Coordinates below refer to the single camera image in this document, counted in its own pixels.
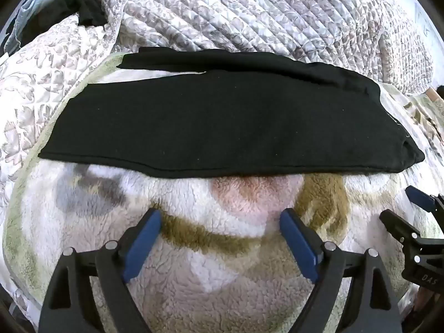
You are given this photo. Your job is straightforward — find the black pants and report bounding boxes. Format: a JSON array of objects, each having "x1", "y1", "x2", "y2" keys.
[{"x1": 37, "y1": 47, "x2": 427, "y2": 178}]

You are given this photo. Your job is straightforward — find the light blue cloth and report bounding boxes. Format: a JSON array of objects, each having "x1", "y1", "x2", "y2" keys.
[{"x1": 6, "y1": 0, "x2": 47, "y2": 50}]

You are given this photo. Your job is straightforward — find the quilted leaf-print bedspread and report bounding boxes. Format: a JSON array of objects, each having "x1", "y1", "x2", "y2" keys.
[{"x1": 0, "y1": 0, "x2": 437, "y2": 188}]

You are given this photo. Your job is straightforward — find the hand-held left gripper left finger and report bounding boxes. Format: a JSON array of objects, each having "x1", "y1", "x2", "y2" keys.
[{"x1": 39, "y1": 208, "x2": 163, "y2": 333}]

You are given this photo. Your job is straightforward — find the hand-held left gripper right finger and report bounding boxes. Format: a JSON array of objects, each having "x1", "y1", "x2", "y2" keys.
[{"x1": 278, "y1": 208, "x2": 405, "y2": 333}]

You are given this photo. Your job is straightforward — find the floral fleece blanket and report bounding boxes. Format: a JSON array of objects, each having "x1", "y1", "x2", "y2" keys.
[{"x1": 2, "y1": 52, "x2": 444, "y2": 333}]

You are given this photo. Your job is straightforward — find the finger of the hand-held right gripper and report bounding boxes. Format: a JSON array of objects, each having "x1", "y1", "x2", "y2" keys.
[
  {"x1": 379, "y1": 210, "x2": 423, "y2": 250},
  {"x1": 405, "y1": 185, "x2": 444, "y2": 216}
]

